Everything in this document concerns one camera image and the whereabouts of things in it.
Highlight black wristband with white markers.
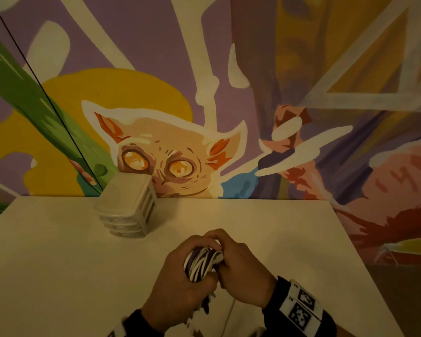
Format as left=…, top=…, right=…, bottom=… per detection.
left=107, top=309, right=156, bottom=337
left=262, top=276, right=338, bottom=337

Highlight thin black wall cable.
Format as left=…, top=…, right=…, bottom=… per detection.
left=0, top=0, right=104, bottom=192

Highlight person's right hand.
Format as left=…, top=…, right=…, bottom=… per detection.
left=203, top=229, right=278, bottom=309

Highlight translucent plastic mini drawer unit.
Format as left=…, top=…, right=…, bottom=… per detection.
left=95, top=172, right=158, bottom=239

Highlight person's left hand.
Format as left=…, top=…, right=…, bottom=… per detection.
left=141, top=235, right=224, bottom=334

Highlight purple and white cable bundle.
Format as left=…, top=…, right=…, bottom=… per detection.
left=183, top=246, right=225, bottom=315

